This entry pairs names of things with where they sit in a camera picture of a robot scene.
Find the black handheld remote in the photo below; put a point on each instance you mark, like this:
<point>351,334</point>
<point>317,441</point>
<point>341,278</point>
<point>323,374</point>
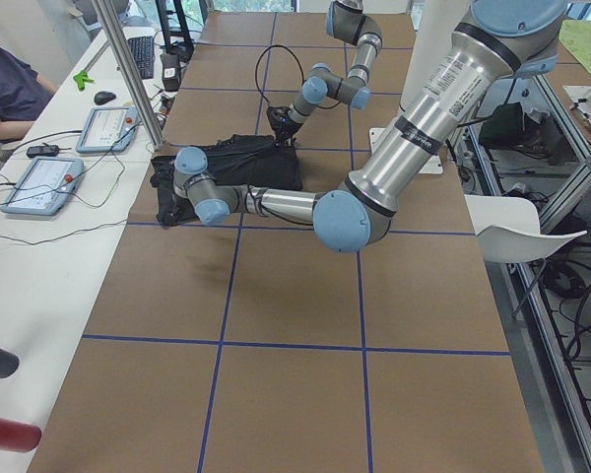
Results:
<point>42,151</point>

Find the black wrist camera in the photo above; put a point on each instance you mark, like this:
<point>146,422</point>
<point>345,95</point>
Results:
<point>277,116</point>
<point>163,167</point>

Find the aluminium frame post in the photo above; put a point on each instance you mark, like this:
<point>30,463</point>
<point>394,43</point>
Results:
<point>129,71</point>

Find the near teach pendant tablet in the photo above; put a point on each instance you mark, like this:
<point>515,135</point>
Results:
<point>45,187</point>

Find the black computer mouse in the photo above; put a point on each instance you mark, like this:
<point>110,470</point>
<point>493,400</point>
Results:
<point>103,97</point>

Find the far teach pendant tablet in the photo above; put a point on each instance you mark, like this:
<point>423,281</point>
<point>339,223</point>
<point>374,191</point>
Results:
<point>108,129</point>

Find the white plastic chair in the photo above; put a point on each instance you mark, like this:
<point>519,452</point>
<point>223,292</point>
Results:
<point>508,230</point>

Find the black box with label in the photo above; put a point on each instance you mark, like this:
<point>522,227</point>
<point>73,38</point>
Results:
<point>171,72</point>

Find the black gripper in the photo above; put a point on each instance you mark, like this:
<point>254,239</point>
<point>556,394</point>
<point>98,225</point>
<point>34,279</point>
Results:
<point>287,130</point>
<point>167,211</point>

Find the black t-shirt with logo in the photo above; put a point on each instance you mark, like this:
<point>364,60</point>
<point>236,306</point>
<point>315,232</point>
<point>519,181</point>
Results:
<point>254,160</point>

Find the green plastic clip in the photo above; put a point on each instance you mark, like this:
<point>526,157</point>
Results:
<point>81,79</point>

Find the black keyboard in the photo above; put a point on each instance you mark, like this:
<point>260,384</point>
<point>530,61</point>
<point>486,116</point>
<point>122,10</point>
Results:
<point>142,50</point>

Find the red bottle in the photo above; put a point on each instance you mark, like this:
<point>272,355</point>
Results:
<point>18,437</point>

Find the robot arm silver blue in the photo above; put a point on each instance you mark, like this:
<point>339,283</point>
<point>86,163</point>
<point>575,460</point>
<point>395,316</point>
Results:
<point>345,21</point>
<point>493,40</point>

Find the teach pendant tablet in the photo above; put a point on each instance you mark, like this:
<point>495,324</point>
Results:
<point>108,129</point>
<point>45,187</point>

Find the seated person in blue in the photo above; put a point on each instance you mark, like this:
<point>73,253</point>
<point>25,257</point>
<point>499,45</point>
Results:
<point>24,94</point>

